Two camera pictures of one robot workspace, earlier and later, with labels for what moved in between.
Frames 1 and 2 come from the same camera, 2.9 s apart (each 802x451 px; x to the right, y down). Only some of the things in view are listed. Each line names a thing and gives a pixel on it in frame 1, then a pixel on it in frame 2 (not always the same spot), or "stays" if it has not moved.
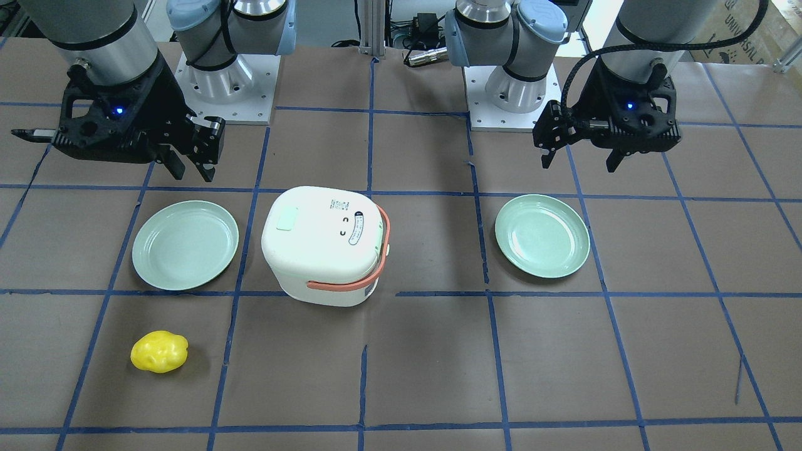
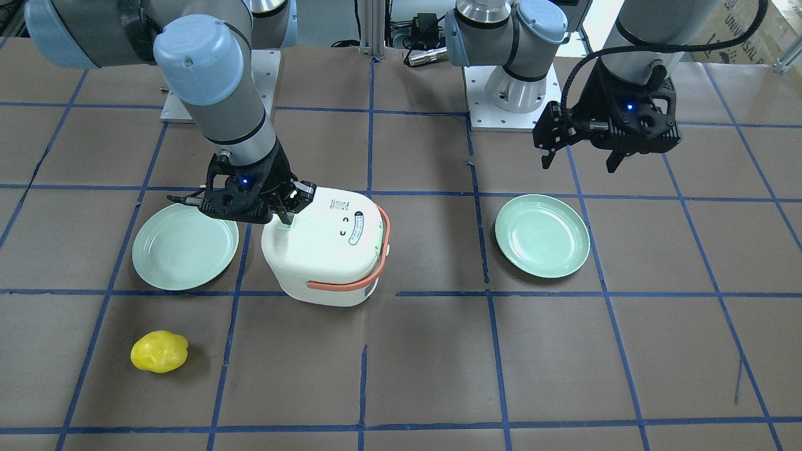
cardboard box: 781,27 stays
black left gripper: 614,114 stays
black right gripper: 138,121 → 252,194
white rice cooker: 326,245 stays
